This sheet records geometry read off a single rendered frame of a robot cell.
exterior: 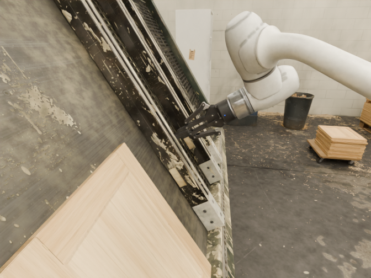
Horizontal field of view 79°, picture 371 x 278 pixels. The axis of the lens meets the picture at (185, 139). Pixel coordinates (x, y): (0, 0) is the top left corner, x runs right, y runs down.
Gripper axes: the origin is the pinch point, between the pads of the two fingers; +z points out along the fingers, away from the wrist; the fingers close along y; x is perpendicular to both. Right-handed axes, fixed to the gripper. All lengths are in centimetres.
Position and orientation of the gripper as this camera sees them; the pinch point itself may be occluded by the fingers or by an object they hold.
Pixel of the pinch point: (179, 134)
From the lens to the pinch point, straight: 80.3
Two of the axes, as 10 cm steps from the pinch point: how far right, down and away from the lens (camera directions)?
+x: -1.3, 3.9, -9.1
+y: -5.0, -8.2, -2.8
